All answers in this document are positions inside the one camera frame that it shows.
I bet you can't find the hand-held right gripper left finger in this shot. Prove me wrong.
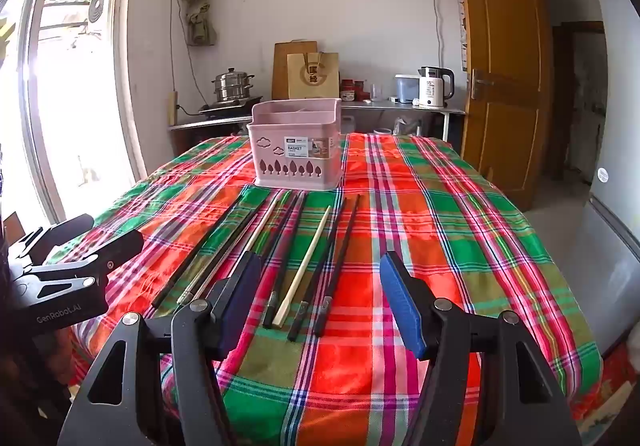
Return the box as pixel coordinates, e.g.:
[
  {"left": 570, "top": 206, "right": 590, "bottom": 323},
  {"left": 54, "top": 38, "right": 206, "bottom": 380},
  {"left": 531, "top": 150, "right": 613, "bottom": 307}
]
[{"left": 60, "top": 251, "right": 266, "bottom": 446}]

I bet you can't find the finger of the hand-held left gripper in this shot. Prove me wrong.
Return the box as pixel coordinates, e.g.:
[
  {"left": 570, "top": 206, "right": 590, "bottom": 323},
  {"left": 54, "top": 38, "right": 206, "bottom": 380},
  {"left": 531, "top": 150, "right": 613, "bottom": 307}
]
[
  {"left": 7, "top": 213, "right": 95, "bottom": 269},
  {"left": 12, "top": 228, "right": 145, "bottom": 301}
]

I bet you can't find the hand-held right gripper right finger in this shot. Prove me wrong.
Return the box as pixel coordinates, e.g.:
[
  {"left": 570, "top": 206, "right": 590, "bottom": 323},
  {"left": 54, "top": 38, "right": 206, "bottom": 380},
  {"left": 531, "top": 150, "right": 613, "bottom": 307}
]
[{"left": 379, "top": 251, "right": 583, "bottom": 446}]

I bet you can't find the silver metal chopstick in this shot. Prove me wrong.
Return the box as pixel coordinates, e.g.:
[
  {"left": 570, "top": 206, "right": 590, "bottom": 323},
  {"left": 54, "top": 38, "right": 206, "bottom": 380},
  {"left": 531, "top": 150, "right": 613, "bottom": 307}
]
[{"left": 175, "top": 213, "right": 263, "bottom": 305}]

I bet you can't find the cream plastic chopstick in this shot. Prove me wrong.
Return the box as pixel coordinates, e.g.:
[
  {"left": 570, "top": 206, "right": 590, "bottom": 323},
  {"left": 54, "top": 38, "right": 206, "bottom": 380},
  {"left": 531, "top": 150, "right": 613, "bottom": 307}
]
[{"left": 275, "top": 205, "right": 333, "bottom": 327}]

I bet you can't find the pink plastic basket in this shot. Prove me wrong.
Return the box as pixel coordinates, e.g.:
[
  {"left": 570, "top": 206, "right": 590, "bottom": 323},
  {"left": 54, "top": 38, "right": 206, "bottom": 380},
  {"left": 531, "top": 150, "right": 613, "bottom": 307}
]
[{"left": 246, "top": 98, "right": 346, "bottom": 190}]

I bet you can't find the plaid tablecloth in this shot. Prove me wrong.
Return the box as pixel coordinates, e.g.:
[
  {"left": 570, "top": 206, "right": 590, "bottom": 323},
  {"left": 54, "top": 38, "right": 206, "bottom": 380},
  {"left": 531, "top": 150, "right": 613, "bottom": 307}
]
[{"left": 47, "top": 131, "right": 603, "bottom": 446}]

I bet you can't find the glass window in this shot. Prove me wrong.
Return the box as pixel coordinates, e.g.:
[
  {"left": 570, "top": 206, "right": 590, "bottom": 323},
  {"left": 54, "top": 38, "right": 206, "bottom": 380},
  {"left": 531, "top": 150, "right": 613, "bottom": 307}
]
[{"left": 0, "top": 0, "right": 148, "bottom": 229}]

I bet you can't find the clear plastic bag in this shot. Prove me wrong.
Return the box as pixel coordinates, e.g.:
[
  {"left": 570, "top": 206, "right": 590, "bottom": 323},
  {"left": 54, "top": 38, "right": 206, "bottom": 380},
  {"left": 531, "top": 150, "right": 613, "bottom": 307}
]
[{"left": 392, "top": 115, "right": 422, "bottom": 137}]

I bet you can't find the black cooktop stove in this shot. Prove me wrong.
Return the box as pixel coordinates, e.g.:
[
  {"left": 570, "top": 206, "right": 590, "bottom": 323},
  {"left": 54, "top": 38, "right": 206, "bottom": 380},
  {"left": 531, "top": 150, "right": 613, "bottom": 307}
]
[{"left": 198, "top": 97, "right": 254, "bottom": 117}]

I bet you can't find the metal counter table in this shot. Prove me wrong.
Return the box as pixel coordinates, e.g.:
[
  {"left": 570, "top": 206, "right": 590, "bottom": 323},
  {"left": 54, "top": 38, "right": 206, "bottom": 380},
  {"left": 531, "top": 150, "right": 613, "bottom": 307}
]
[{"left": 167, "top": 97, "right": 467, "bottom": 143}]

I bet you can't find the steel steamer pot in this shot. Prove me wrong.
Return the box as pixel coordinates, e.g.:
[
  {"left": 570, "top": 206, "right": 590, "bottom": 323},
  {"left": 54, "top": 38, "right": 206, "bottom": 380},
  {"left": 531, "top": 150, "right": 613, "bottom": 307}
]
[{"left": 210, "top": 68, "right": 256, "bottom": 103}]

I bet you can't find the clear plastic container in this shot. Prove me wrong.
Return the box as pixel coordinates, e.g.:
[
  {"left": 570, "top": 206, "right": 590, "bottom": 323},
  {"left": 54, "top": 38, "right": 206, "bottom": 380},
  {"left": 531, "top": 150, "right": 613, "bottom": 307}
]
[{"left": 394, "top": 73, "right": 420, "bottom": 103}]

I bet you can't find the white electric kettle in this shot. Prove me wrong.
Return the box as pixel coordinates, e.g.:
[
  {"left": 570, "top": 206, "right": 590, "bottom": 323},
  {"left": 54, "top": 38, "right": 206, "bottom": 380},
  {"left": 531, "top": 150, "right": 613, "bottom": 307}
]
[{"left": 417, "top": 66, "right": 456, "bottom": 110}]

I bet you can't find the wooden cutting board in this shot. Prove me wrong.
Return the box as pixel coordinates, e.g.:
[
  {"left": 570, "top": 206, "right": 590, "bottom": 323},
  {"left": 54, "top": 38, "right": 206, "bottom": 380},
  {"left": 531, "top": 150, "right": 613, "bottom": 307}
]
[{"left": 272, "top": 40, "right": 319, "bottom": 101}]

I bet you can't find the brown paper bag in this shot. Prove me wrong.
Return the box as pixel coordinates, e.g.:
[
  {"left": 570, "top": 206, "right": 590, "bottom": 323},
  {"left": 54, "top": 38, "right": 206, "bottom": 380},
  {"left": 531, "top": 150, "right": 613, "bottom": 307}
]
[{"left": 286, "top": 51, "right": 340, "bottom": 102}]

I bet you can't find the outdoor fan unit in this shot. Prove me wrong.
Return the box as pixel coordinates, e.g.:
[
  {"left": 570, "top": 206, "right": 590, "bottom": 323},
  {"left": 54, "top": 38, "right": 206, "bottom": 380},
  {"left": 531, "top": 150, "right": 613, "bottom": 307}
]
[{"left": 86, "top": 0, "right": 109, "bottom": 25}]

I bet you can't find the patterned floor mat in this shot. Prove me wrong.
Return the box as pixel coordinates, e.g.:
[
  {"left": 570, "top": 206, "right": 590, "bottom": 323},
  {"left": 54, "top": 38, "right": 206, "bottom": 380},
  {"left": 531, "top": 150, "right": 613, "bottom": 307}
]
[{"left": 575, "top": 366, "right": 640, "bottom": 446}]

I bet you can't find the wooden door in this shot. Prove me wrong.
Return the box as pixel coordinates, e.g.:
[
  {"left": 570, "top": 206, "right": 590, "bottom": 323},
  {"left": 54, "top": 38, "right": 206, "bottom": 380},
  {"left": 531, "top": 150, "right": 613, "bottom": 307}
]
[{"left": 451, "top": 0, "right": 552, "bottom": 213}]

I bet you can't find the grey refrigerator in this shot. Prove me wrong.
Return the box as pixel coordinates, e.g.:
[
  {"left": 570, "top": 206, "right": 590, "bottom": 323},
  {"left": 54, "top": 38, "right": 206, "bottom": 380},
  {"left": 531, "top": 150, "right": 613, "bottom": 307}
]
[{"left": 554, "top": 0, "right": 640, "bottom": 358}]

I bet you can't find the black wall cable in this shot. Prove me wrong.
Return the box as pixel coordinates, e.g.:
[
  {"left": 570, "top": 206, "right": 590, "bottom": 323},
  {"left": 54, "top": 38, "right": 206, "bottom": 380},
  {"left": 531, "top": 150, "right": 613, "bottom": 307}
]
[{"left": 169, "top": 0, "right": 202, "bottom": 113}]

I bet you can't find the metal door handle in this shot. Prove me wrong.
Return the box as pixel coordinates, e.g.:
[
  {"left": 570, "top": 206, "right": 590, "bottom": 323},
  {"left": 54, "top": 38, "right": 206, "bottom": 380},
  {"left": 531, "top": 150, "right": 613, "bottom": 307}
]
[{"left": 469, "top": 68, "right": 497, "bottom": 100}]

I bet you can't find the wall calendar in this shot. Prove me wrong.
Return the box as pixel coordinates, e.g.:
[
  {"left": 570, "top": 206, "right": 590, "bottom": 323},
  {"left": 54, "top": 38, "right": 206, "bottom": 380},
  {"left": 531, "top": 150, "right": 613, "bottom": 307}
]
[{"left": 455, "top": 0, "right": 469, "bottom": 73}]

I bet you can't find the thin wall cable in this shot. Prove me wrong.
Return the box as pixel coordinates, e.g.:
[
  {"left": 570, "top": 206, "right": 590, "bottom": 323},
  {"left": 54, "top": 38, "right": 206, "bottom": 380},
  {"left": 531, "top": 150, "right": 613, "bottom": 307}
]
[{"left": 421, "top": 0, "right": 447, "bottom": 73}]

